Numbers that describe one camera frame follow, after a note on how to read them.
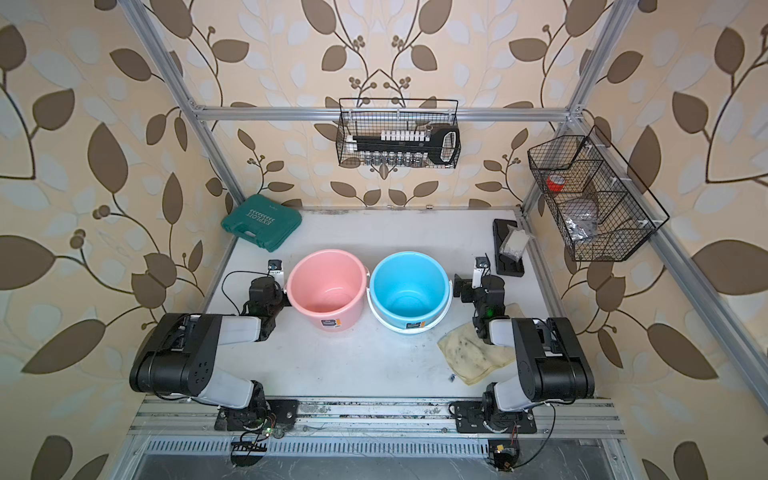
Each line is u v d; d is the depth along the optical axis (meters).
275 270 0.83
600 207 0.73
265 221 1.12
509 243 1.02
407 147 0.86
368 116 0.91
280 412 0.75
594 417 0.76
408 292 0.96
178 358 0.46
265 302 0.74
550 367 0.44
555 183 0.81
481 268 0.80
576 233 0.70
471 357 0.84
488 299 0.71
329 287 0.96
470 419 0.73
